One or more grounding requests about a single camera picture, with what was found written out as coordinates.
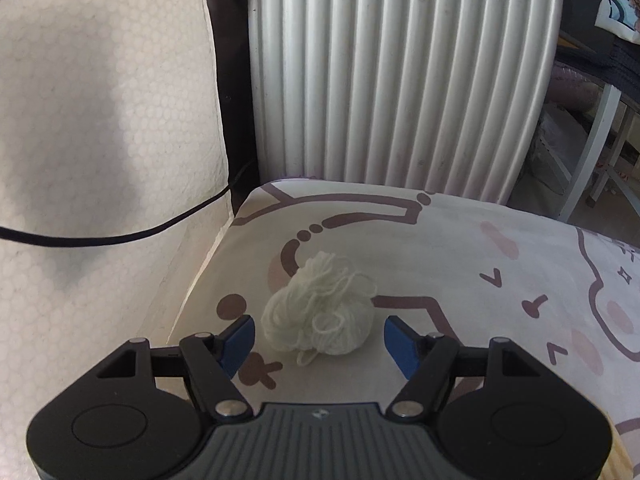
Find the dark blue knitted cloth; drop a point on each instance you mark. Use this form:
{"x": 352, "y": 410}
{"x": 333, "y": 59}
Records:
{"x": 600, "y": 60}

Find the white ribbed suitcase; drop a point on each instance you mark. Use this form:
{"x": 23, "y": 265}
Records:
{"x": 400, "y": 70}

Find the white chair with dark cloth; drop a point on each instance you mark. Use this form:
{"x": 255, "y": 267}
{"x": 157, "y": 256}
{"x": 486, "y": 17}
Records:
{"x": 600, "y": 140}

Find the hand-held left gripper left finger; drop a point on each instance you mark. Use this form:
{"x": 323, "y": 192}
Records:
{"x": 237, "y": 347}

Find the printed cartoon blanket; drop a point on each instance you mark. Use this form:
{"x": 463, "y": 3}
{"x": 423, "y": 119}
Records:
{"x": 500, "y": 280}

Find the white tote bag duck print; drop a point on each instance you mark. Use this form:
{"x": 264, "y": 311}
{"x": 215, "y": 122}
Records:
{"x": 620, "y": 5}

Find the white yarn ball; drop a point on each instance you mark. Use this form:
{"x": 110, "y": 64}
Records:
{"x": 320, "y": 310}

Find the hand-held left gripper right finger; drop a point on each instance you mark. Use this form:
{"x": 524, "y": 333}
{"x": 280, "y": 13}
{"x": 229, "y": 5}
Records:
{"x": 402, "y": 352}

